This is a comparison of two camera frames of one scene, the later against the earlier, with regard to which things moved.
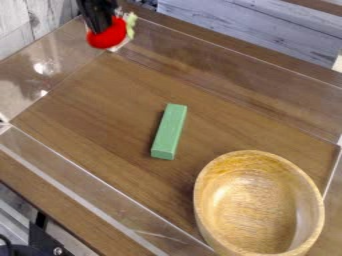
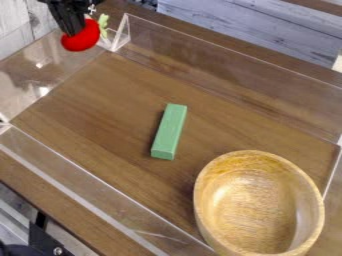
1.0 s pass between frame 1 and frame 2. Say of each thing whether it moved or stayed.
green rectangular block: stayed
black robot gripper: moved
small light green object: moved
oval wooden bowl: stayed
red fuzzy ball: moved
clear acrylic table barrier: stayed
